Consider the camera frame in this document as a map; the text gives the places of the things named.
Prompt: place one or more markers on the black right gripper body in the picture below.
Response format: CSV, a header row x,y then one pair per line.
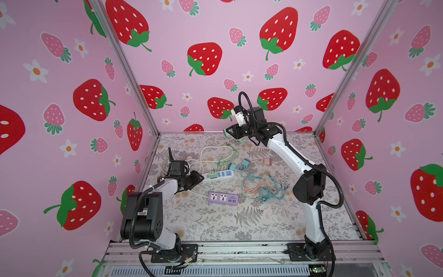
x,y
236,129

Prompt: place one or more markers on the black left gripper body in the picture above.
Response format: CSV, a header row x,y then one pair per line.
x,y
190,180

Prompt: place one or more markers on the light green charger plug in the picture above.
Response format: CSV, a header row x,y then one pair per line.
x,y
213,174

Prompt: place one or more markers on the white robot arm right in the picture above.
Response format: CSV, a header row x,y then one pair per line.
x,y
309,188

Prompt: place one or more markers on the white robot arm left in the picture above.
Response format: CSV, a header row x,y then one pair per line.
x,y
142,223

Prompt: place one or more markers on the purple power strip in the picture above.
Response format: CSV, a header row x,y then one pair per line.
x,y
223,198

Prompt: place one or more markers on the white blue power strip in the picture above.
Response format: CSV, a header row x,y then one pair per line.
x,y
223,175

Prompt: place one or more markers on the pink charger plug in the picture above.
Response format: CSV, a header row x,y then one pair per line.
x,y
267,162

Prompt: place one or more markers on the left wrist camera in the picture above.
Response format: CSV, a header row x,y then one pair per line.
x,y
178,168

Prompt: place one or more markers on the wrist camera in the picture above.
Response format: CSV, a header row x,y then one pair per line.
x,y
178,168
250,117

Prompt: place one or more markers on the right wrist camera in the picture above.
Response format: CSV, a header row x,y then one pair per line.
x,y
250,117

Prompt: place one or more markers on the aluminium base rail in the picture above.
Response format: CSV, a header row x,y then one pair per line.
x,y
249,259

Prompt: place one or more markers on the aluminium corner post left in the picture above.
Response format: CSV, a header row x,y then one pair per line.
x,y
104,21

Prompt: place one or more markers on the aluminium corner post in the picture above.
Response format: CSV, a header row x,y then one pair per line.
x,y
373,32
104,21

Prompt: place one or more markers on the aluminium corner post right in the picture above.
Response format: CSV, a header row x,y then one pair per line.
x,y
373,32

